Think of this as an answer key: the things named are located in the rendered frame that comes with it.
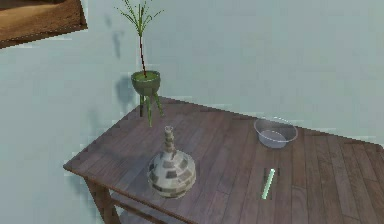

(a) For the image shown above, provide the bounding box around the brown framed wall picture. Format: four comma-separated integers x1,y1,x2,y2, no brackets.
0,0,89,50

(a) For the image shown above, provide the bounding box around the clear glass bowl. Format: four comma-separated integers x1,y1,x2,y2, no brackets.
253,117,299,150

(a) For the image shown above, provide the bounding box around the green potted house plant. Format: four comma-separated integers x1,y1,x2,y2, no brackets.
115,0,165,128

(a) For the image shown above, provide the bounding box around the pale green stick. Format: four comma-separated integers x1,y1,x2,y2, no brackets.
261,168,277,201

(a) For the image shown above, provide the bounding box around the dark brown wooden table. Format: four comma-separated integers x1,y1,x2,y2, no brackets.
62,96,384,224

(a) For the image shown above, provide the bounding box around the beige checkered round vase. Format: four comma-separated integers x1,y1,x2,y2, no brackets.
147,125,197,200

